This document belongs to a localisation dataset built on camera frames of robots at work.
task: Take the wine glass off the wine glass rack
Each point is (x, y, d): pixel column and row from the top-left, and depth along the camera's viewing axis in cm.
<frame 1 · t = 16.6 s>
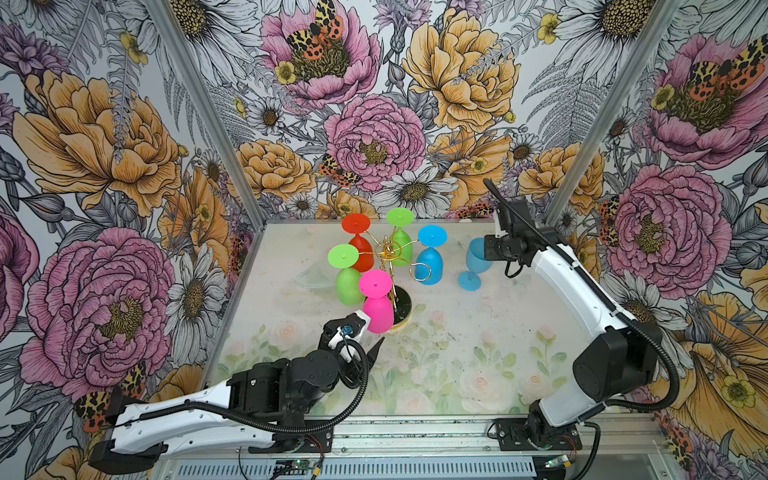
left hand: (363, 335, 66), fingers open
right hand: (495, 255, 85), fingers closed
red wine glass: (356, 224, 81), point 31 cm above the table
green wine glass front: (348, 283, 79), point 22 cm above the table
pink wine glass: (376, 285, 69), point 31 cm above the table
blue wine glass front: (476, 265, 86), point 20 cm above the table

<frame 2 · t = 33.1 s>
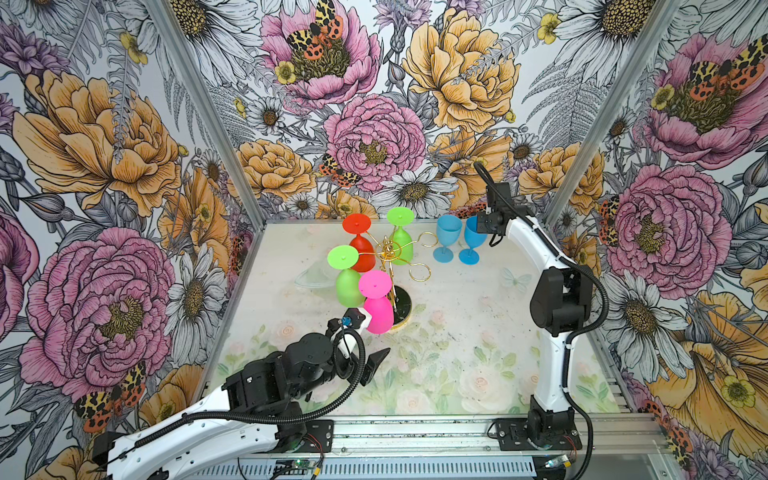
left hand: (369, 344, 68), fingers open
right hand: (488, 229, 99), fingers closed
blue wine glass front: (448, 228, 103), point 15 cm above the table
blue wine glass rear: (470, 256, 113), on the table
the other named things where they were.

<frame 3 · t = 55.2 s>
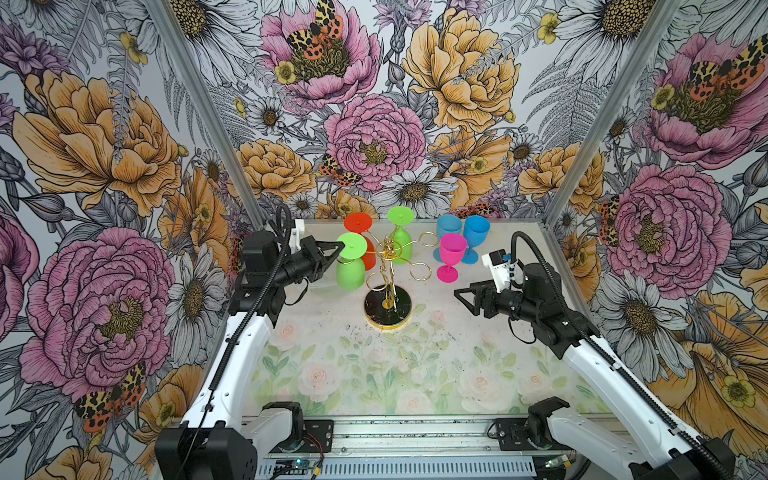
left hand: (347, 253, 71), fingers closed
right hand: (464, 299, 74), fingers open
pink wine glass: (452, 250, 96), point 15 cm above the table
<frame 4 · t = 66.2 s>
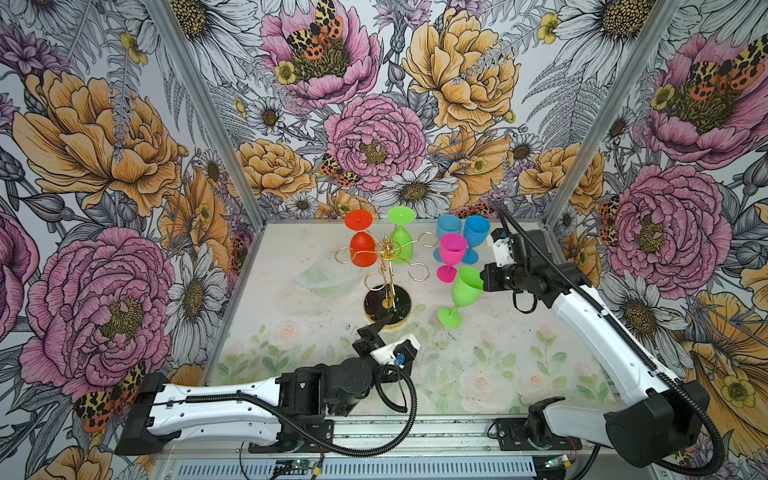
left hand: (395, 334, 67), fingers open
right hand: (484, 283, 79), fingers closed
green wine glass front: (466, 289, 76), point 24 cm above the table
the other named things where they were.

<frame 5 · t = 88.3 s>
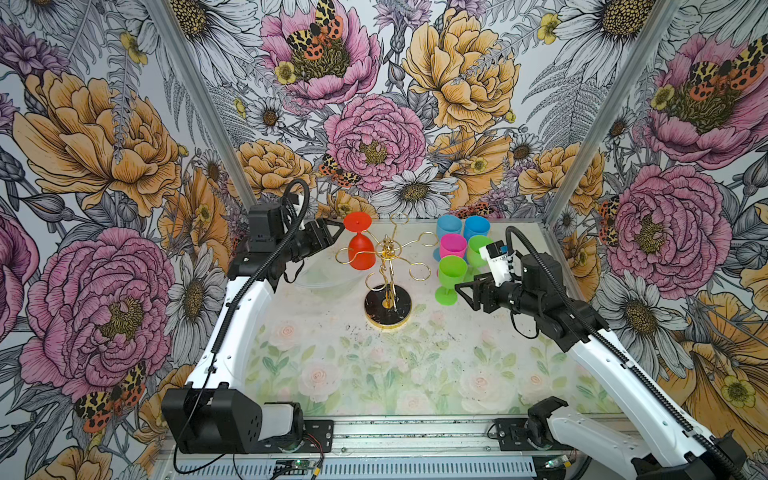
left hand: (338, 239, 75), fingers open
right hand: (467, 292, 73), fingers open
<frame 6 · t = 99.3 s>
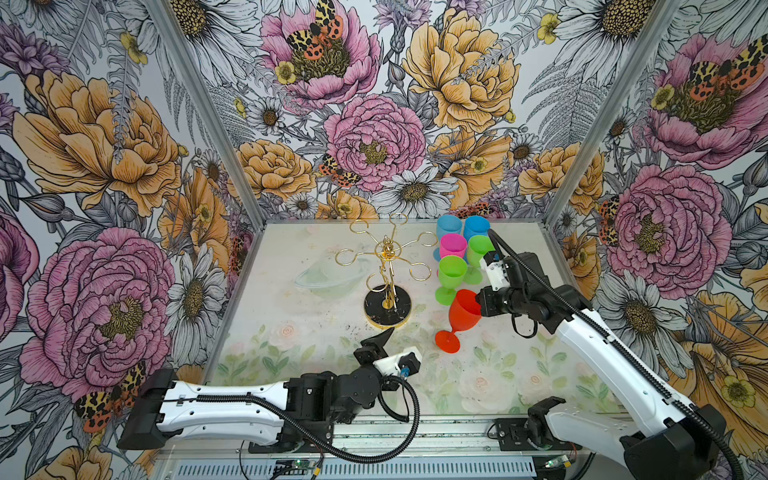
left hand: (393, 342, 70), fingers open
right hand: (479, 307, 77), fingers closed
red wine glass: (465, 313, 74), point 22 cm above the table
